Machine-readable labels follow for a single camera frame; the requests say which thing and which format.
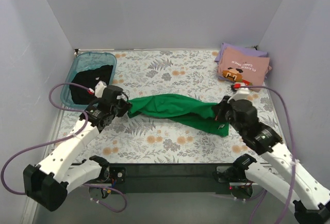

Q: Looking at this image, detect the green t shirt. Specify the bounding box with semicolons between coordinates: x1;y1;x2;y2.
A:
128;94;229;137

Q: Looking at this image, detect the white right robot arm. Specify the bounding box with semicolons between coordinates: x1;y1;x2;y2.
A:
213;85;329;223

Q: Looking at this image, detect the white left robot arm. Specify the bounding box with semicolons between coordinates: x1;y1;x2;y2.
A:
23;81;131;212

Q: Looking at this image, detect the black t shirt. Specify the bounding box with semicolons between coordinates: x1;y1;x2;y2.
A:
69;65;113;105

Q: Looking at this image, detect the pink folded t shirt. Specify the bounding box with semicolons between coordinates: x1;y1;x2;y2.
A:
218;47;271;86

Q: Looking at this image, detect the blue plastic basket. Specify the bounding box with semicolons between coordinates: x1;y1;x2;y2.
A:
60;52;117;109

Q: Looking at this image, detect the floral table mat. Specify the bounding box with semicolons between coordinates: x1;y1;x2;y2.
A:
53;50;288;164

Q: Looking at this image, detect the lavender folded t shirt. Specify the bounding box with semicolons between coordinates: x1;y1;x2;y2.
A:
215;43;272;84

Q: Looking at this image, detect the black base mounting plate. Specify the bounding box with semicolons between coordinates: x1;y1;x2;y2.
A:
79;163;255;195

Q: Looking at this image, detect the aluminium frame rail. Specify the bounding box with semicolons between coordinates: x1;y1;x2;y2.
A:
22;193;90;224

